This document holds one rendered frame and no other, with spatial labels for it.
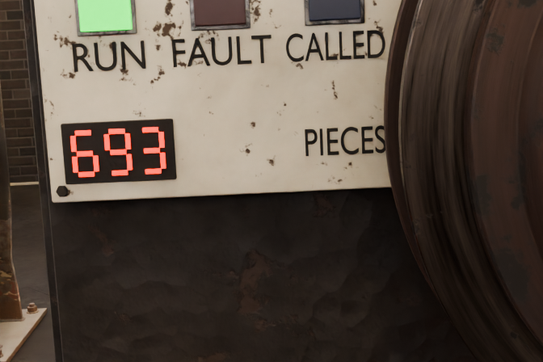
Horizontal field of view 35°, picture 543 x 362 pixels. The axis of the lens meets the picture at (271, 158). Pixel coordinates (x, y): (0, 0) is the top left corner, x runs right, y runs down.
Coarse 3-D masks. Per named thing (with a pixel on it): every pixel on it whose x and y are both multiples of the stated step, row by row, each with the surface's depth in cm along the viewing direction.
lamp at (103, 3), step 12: (84, 0) 59; (96, 0) 59; (108, 0) 59; (120, 0) 59; (84, 12) 59; (96, 12) 59; (108, 12) 59; (120, 12) 59; (84, 24) 59; (96, 24) 59; (108, 24) 59; (120, 24) 59
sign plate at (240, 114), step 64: (64, 0) 59; (192, 0) 59; (256, 0) 59; (384, 0) 59; (64, 64) 60; (128, 64) 60; (192, 64) 60; (256, 64) 60; (320, 64) 60; (384, 64) 60; (64, 128) 61; (128, 128) 61; (192, 128) 61; (256, 128) 61; (320, 128) 61; (64, 192) 61; (128, 192) 62; (192, 192) 62; (256, 192) 62
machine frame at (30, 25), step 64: (320, 192) 64; (384, 192) 64; (64, 256) 64; (128, 256) 64; (192, 256) 64; (256, 256) 64; (320, 256) 64; (384, 256) 64; (64, 320) 65; (128, 320) 65; (192, 320) 65; (256, 320) 65; (320, 320) 65; (384, 320) 65; (448, 320) 65
